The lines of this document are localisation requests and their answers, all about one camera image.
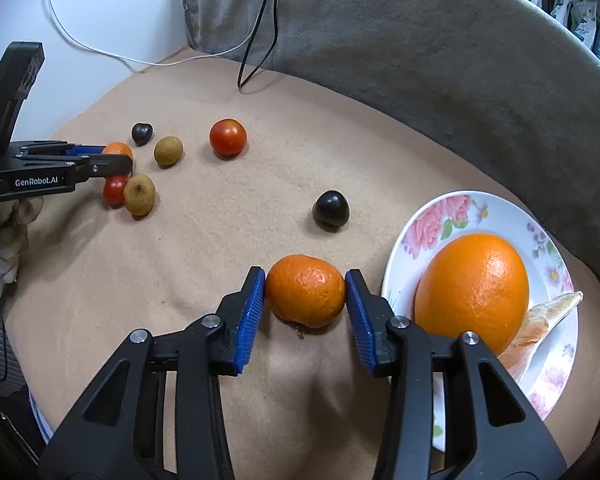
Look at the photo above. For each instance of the peeled citrus segment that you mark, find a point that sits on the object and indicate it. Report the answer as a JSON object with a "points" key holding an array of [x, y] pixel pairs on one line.
{"points": [[540, 330]]}

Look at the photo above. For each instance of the person's left hand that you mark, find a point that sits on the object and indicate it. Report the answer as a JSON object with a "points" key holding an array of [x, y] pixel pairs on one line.
{"points": [[0, 250]]}

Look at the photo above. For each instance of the dark plum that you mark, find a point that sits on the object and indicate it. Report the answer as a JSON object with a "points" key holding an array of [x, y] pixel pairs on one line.
{"points": [[331, 210], [141, 133]]}

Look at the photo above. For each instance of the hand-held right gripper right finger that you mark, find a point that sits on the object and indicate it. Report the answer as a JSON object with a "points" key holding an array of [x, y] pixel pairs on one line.
{"points": [[362, 325]]}

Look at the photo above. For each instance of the grey blanket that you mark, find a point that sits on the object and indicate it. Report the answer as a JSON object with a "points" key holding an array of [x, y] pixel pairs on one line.
{"points": [[405, 60]]}

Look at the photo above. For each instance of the beige table blanket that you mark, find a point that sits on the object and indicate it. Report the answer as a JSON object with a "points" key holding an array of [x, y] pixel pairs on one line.
{"points": [[205, 240]]}

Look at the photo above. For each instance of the white cabinet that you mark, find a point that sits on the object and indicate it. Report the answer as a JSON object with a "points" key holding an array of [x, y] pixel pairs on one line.
{"points": [[105, 0]]}

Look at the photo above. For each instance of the small red cherry tomato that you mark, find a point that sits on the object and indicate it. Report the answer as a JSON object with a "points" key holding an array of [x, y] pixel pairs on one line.
{"points": [[114, 191]]}

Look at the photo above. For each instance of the white floral plate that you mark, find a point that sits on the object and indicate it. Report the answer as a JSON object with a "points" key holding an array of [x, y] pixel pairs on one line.
{"points": [[430, 220]]}

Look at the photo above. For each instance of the large orange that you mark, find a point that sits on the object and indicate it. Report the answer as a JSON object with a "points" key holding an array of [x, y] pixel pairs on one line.
{"points": [[472, 290]]}

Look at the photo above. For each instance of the small mandarin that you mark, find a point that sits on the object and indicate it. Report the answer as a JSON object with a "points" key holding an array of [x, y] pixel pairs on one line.
{"points": [[117, 149], [305, 295]]}

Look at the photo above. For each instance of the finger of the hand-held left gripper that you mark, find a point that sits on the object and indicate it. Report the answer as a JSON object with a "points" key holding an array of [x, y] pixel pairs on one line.
{"points": [[87, 150], [110, 165]]}

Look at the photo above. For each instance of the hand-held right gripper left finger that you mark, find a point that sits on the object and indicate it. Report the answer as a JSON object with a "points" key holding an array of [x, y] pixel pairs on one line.
{"points": [[250, 320]]}

